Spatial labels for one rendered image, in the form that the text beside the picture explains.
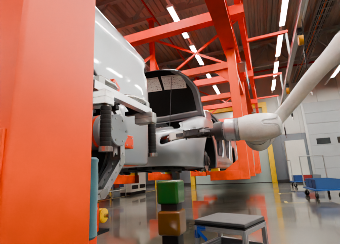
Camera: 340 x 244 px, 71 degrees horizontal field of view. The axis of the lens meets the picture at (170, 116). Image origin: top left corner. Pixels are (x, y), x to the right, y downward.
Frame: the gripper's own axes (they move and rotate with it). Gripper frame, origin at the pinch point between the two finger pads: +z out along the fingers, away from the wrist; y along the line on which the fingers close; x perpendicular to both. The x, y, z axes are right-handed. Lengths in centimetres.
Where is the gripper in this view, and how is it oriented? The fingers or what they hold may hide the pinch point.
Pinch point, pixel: (176, 135)
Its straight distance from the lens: 104.3
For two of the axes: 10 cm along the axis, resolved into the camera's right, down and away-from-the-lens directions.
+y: 3.7, 2.0, 9.1
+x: -0.5, -9.7, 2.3
